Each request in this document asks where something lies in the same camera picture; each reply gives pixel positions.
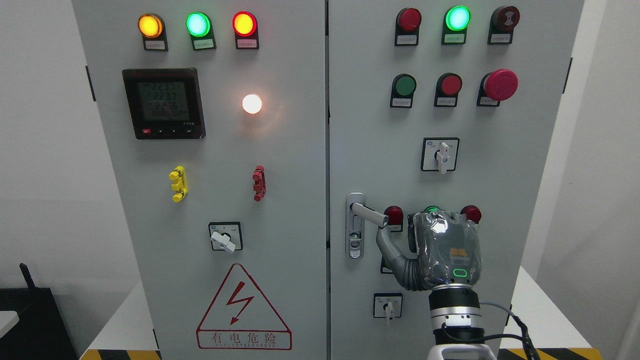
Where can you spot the silver door handle lock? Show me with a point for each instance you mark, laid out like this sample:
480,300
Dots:
356,213

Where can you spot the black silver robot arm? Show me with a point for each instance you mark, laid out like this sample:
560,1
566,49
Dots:
457,322

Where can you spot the grey left cabinet door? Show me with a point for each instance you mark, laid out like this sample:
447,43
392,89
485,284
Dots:
284,235

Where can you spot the grey cabinet door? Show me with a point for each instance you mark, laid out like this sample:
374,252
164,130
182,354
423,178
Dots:
376,150
284,235

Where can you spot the grey right cabinet door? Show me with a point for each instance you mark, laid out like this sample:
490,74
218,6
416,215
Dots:
376,150

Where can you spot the green indicator light left door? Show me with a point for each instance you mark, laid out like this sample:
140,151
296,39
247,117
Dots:
200,31

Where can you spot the red terminal connector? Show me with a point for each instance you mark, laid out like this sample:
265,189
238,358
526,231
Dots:
259,183

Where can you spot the red indicator light middle left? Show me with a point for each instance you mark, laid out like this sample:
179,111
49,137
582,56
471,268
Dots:
395,218

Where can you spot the white indicator light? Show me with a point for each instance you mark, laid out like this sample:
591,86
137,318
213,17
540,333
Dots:
252,104

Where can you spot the green indicator light middle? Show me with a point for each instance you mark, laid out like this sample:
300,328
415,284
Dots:
432,208

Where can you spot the green push button upper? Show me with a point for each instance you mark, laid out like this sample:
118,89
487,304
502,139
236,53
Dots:
403,88

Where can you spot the yellow terminal connector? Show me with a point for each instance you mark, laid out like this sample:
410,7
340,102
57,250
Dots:
178,183

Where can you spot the red indicator light middle right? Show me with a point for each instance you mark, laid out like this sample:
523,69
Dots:
472,213

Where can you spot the red push button upper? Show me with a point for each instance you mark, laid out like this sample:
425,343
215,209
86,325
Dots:
447,89

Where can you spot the red electrical warning sticker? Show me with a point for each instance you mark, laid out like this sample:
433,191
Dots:
241,317

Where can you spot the red lit indicator light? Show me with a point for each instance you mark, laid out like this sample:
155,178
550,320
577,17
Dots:
245,26

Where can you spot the black digital power meter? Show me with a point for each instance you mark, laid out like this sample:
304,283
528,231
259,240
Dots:
165,103

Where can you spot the red top indicator light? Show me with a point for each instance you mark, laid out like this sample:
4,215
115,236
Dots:
407,24

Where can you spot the red emergency stop button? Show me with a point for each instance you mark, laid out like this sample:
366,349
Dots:
497,86

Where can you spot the green top indicator light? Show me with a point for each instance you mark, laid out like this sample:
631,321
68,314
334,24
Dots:
455,24

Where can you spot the yellow indicator light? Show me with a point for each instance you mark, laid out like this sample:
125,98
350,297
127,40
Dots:
153,32

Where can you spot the dark red buzzer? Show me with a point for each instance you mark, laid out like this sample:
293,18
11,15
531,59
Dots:
503,21

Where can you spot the white platform with hazard stripes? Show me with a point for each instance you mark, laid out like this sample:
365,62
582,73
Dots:
129,333

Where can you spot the black box with antenna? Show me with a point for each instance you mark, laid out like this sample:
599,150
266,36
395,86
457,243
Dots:
40,333

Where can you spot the white selector switch left door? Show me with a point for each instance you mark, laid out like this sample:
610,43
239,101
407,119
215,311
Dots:
226,236

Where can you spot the white selector switch upper right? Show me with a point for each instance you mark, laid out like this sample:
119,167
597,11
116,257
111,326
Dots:
439,154

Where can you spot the white selector switch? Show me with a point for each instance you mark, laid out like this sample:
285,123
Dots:
439,154
387,306

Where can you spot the white selector switch bottom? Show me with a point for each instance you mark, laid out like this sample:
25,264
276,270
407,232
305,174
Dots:
387,306

